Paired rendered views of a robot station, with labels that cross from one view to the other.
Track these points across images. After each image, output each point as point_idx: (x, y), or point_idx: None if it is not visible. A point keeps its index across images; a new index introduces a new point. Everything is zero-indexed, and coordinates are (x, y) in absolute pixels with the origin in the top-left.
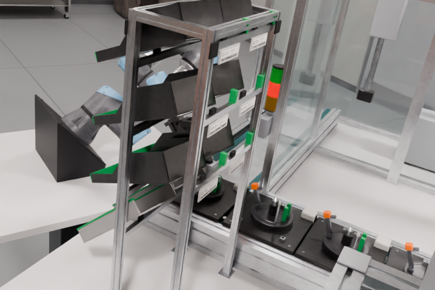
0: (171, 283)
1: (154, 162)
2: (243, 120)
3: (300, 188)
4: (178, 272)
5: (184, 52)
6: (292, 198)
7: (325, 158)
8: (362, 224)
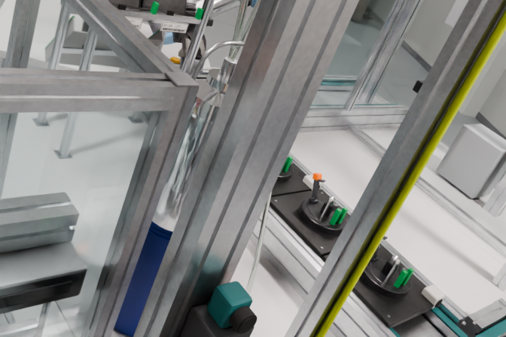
0: None
1: None
2: None
3: (300, 141)
4: None
5: None
6: None
7: (355, 138)
8: (330, 186)
